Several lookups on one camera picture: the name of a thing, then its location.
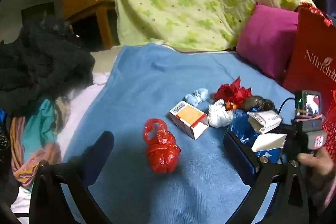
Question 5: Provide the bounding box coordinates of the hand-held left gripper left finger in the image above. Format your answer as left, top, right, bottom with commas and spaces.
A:
29, 131, 116, 224

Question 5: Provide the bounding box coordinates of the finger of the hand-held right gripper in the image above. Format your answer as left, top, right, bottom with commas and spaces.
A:
270, 123, 298, 135

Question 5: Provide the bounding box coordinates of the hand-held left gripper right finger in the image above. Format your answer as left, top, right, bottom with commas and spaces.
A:
223, 132, 310, 224

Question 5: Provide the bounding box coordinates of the torn white paper box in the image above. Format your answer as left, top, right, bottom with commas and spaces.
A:
247, 111, 283, 134

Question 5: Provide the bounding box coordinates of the white blue carton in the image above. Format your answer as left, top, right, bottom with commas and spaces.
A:
251, 133, 288, 164

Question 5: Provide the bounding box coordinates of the red mesh basket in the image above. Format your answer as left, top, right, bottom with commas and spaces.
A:
322, 90, 336, 161

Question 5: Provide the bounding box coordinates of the blue plastic bag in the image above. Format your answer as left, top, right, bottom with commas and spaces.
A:
227, 109, 260, 146

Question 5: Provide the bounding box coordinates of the dark grey bag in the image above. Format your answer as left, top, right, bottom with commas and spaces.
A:
243, 95, 276, 112

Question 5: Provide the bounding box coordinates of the white plastic bag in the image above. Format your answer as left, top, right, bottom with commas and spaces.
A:
208, 99, 234, 128

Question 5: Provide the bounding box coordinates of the knotted red plastic bag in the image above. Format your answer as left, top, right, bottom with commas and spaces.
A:
143, 118, 182, 174

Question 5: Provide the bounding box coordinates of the small white orange carton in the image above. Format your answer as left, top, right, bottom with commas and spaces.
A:
169, 101, 210, 140

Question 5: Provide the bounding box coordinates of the person's right forearm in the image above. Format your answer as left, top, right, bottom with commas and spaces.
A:
307, 179, 336, 216

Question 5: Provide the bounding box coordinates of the person's right hand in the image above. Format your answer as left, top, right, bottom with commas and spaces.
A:
298, 147, 336, 188

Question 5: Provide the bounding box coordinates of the pale pink bedsheet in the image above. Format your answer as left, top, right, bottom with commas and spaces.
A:
10, 72, 111, 214

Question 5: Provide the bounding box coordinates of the red paper gift bag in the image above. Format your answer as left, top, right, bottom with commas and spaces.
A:
282, 7, 336, 119

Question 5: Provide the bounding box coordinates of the colourful clothes heap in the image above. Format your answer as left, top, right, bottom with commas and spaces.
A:
5, 97, 71, 189

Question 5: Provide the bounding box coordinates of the blue blanket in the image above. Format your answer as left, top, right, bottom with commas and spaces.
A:
62, 43, 297, 224

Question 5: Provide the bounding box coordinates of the magenta pillow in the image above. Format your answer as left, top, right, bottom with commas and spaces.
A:
236, 2, 300, 80

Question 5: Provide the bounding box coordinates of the large glossy red plastic bag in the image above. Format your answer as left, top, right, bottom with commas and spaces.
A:
298, 2, 332, 28

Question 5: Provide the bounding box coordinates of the black cable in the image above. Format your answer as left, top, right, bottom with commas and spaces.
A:
277, 97, 296, 115

